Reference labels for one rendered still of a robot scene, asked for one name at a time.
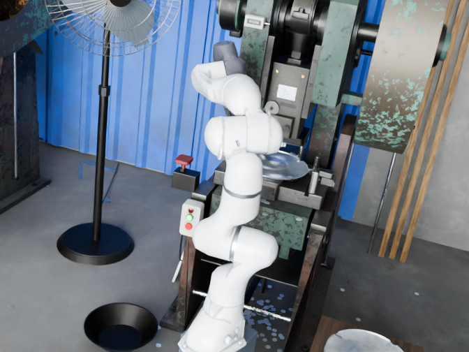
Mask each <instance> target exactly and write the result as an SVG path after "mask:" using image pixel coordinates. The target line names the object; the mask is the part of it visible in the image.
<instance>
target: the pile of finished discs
mask: <svg viewBox="0 0 469 352"><path fill-rule="evenodd" d="M324 352H403V350H402V349H401V348H400V347H398V346H397V345H396V346H395V345H393V344H392V343H391V342H390V340H389V339H387V338H386V337H383V336H382V335H379V334H376V333H374V332H370V331H367V330H359V329H347V330H341V331H338V333H336V334H335V335H334V334H333V335H331V336H330V337H329V339H328V340H327V342H326V344H325V347H324Z"/></svg>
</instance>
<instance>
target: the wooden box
mask: <svg viewBox="0 0 469 352"><path fill-rule="evenodd" d="M345 325H346V323H345V322H343V321H339V320H336V319H333V318H330V317H327V316H323V315H322V317H321V319H320V323H319V326H318V329H317V331H316V334H315V337H314V340H313V343H312V346H311V350H310V352H324V347H325V344H326V342H327V340H328V339H329V337H330V336H331V335H333V334H334V335H335V334H336V333H338V331H341V330H347V329H359V330H367V329H365V328H361V327H358V326H356V325H352V324H349V323H347V325H346V328H345ZM367 331H370V332H371V330H367ZM373 332H374V331H373ZM374 333H376V334H379V335H382V336H383V337H386V338H387V339H389V340H390V342H391V343H392V344H393V345H395V346H396V345H397V346H398V347H400V348H401V349H402V350H403V352H424V347H422V346H418V345H415V344H411V343H409V342H405V341H402V340H400V339H399V340H398V339H396V338H393V337H389V336H387V335H383V334H380V333H378V332H374ZM397 340H398V343H397Z"/></svg>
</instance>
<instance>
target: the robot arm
mask: <svg viewBox="0 0 469 352"><path fill-rule="evenodd" d="M213 60H214V62H211V63H208V64H197V65H196V67H195V68H194V69H193V70H192V71H191V79H192V84H193V86H194V88H195V90H196V91H197V92H199V93H200V94H202V95H204V96H205V97H206V98H208V99H209V100H210V101H211V102H214V103H217V104H220V105H222V106H223V108H224V110H225V114H226V117H223V116H220V117H214V118H211V119H210V120H209V122H208V123H207V125H206V129H205V132H204V139H205V142H206V145H207V148H208V149H209V150H210V151H211V152H212V153H213V154H215V155H216V156H217V157H218V160H221V157H222V155H223V156H225V160H226V163H227V168H226V171H225V177H224V181H223V188H222V194H221V203H220V205H219V208H218V209H217V210H216V212H215V213H214V214H213V215H211V216H210V217H208V218H206V219H203V220H201V221H200V222H199V223H198V224H197V226H196V227H195V229H194V231H193V244H194V245H195V248H196V249H198V250H200V251H201V252H203V253H205V254H207V255H209V256H213V257H216V258H221V259H223V260H227V261H232V263H227V264H224V265H221V266H219V267H217V268H216V269H215V270H214V271H213V272H212V275H211V282H210V287H209V292H208V294H207V297H206V299H205V301H204V304H203V307H202V308H201V310H200V311H199V313H198V315H197V316H196V317H195V320H194V321H193V323H192V324H191V326H190V328H189V329H188V331H187V332H186V334H185V335H184V336H183V337H182V338H181V340H180V342H179V343H178V345H179V347H180V349H181V350H182V351H183V352H235V351H238V350H239V349H241V348H242V347H244V346H245V345H246V341H245V339H244V325H245V320H244V313H243V308H244V295H245V291H246V287H247V284H248V280H249V279H250V278H251V277H252V276H253V275H254V274H255V273H256V272H257V271H259V270H261V269H263V268H266V267H269V266H270V265H271V264H272V263H273V262H274V261H275V260H276V257H277V253H278V244H277V241H276V239H275V237H274V236H272V235H269V234H267V233H265V232H263V231H261V230H257V229H254V228H249V227H246V226H241V224H244V223H247V222H249V221H251V220H253V219H254V218H255V217H256V216H257V214H258V212H259V208H260V199H261V193H262V183H263V176H262V161H261V159H260V158H259V157H258V156H257V154H265V155H266V154H273V153H277V151H278V150H279V149H280V147H281V144H282V142H283V129H282V126H281V124H280V123H279V121H278V120H277V118H275V117H273V116H271V113H270V112H269V111H268V112H267V113H264V112H263V111H262V110H261V107H260V106H261V93H260V89H259V86H257V85H256V84H255V82H254V81H253V79H252V78H250V77H248V76H247V74H246V64H245V61H244V60H243V59H241V58H240V57H238V53H237V49H236V47H235V43H234V42H232V41H221V42H218V43H215V44H214V45H213Z"/></svg>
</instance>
